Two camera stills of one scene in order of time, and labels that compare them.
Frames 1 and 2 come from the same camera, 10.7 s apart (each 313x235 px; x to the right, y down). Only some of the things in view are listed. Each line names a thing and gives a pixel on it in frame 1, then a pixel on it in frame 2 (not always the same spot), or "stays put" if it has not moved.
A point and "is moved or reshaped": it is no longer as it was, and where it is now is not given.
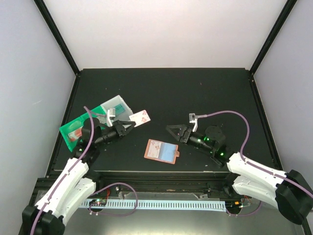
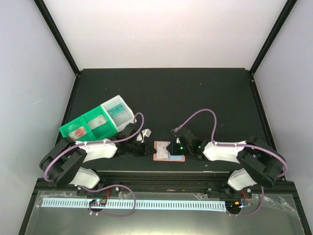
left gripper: (119, 126) to (145, 152)
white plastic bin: (122, 111) stays put
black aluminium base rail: (144, 180) stays put
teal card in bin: (120, 109) stays put
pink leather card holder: (162, 151) is moved or reshaped
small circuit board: (100, 201) stays put
